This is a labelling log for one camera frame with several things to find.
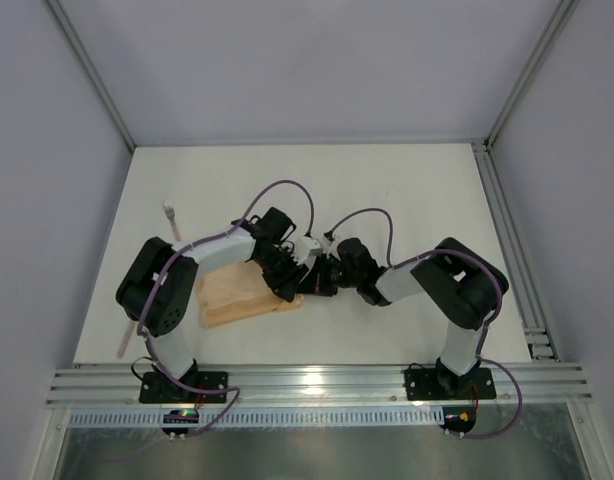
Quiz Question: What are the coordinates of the orange cloth napkin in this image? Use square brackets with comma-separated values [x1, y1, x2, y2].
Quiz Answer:
[195, 262, 303, 329]

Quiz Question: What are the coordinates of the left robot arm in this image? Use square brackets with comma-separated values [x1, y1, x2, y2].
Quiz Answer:
[115, 207, 319, 393]

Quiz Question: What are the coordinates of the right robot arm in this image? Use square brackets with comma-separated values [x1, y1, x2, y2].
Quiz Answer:
[298, 237, 509, 398]

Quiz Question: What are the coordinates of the left black controller board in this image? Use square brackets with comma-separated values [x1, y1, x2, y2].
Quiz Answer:
[161, 409, 199, 440]

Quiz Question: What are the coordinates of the black controller board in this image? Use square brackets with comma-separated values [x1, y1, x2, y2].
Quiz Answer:
[161, 409, 199, 440]
[440, 405, 477, 439]

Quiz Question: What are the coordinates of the right black controller board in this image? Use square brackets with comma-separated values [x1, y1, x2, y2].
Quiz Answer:
[440, 405, 477, 439]

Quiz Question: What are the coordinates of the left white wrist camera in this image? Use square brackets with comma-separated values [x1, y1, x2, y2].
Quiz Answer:
[293, 236, 323, 265]

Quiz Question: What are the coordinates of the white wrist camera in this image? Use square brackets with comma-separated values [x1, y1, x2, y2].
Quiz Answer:
[323, 229, 343, 259]
[293, 236, 323, 265]

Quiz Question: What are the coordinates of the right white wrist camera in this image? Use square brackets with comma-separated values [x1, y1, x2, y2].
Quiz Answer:
[323, 229, 343, 259]

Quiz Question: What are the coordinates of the silver fork pink handle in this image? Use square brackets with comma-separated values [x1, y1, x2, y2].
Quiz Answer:
[162, 200, 181, 242]

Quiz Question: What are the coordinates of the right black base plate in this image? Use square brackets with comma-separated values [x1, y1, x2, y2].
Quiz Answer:
[403, 361, 497, 401]

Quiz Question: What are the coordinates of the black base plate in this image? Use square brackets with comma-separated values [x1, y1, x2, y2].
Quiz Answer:
[138, 370, 230, 405]
[403, 361, 497, 401]

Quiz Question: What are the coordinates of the white slotted cable duct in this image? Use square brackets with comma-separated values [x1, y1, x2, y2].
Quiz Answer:
[67, 405, 442, 429]

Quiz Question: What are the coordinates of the pink handled utensil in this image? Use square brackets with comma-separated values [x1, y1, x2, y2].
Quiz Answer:
[116, 321, 135, 359]

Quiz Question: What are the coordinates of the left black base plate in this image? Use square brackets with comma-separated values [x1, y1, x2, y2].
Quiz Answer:
[138, 370, 230, 405]

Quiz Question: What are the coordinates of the right side aluminium rail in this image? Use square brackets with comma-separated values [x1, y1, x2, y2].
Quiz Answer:
[472, 140, 561, 363]

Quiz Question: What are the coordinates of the aluminium rail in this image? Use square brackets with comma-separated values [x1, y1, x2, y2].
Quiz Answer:
[45, 362, 593, 408]
[472, 140, 561, 363]

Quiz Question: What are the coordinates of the front aluminium rail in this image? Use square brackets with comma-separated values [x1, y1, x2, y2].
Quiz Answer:
[45, 362, 593, 408]

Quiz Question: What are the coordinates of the right frame post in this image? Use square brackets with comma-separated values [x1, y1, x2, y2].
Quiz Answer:
[483, 0, 579, 150]

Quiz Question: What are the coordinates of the frame post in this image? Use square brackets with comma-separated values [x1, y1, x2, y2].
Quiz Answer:
[483, 0, 579, 150]
[42, 0, 137, 154]

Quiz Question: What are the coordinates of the left frame post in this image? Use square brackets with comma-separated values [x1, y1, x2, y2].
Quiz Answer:
[42, 0, 137, 154]

